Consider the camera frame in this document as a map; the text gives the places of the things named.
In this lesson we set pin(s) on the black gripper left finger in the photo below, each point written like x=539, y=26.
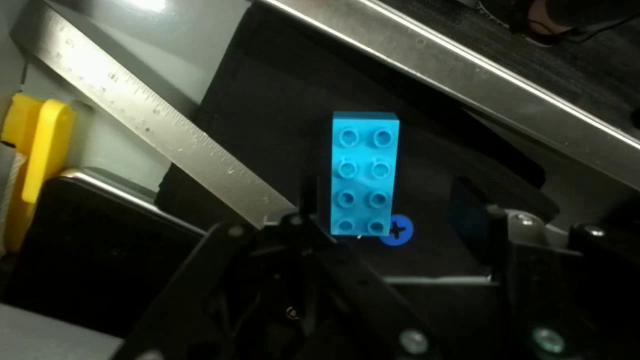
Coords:
x=280, y=301

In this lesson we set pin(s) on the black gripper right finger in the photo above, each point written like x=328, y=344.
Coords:
x=567, y=293

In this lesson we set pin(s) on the blue toy brick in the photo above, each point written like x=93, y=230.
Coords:
x=362, y=173

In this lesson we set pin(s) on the open metal drawer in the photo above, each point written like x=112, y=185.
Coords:
x=480, y=72

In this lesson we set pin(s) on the black tray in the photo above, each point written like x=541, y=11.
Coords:
x=86, y=252

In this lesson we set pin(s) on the steel ruler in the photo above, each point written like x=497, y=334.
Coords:
x=167, y=132

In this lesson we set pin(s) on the yellow plastic tool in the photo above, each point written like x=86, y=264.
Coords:
x=36, y=152

